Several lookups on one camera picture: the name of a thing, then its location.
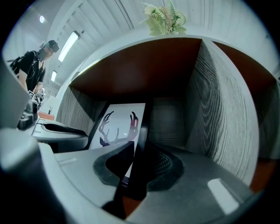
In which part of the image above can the artificial flower bouquet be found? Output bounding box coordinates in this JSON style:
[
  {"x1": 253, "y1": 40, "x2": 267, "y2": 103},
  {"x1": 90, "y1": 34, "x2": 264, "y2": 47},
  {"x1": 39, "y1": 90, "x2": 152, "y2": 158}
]
[{"x1": 140, "y1": 0, "x2": 188, "y2": 37}]

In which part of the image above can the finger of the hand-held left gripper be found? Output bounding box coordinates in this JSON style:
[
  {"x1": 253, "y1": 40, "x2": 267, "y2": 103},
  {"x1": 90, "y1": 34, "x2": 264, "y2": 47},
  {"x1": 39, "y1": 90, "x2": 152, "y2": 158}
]
[{"x1": 32, "y1": 122, "x2": 90, "y2": 153}]

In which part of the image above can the grey wooden desk shelf unit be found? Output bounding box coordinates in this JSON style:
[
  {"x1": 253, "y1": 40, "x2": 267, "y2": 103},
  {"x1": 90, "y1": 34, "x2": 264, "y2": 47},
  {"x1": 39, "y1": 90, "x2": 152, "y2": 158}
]
[{"x1": 56, "y1": 34, "x2": 280, "y2": 197}]

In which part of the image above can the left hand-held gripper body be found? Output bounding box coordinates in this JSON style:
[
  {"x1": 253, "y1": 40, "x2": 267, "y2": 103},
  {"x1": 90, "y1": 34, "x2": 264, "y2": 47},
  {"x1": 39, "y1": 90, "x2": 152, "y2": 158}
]
[{"x1": 0, "y1": 56, "x2": 40, "y2": 131}]

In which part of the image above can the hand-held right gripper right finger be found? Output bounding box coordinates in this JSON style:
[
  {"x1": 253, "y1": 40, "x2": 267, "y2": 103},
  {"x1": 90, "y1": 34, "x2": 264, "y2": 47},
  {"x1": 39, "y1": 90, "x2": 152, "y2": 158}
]
[{"x1": 126, "y1": 141, "x2": 261, "y2": 224}]

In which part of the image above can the framed deer picture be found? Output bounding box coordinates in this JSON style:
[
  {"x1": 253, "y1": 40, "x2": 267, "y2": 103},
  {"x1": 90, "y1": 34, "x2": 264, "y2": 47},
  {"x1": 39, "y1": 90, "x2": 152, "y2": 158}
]
[{"x1": 87, "y1": 97, "x2": 154, "y2": 202}]

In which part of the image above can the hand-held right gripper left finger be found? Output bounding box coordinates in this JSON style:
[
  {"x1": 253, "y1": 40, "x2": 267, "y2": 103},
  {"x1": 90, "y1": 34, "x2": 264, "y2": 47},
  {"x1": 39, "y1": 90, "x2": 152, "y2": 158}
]
[{"x1": 39, "y1": 140, "x2": 135, "y2": 208}]

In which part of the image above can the orange wooden box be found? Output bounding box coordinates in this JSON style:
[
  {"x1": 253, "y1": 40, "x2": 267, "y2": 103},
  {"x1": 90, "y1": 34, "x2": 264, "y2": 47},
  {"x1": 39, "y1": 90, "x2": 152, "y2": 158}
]
[{"x1": 38, "y1": 111, "x2": 55, "y2": 121}]

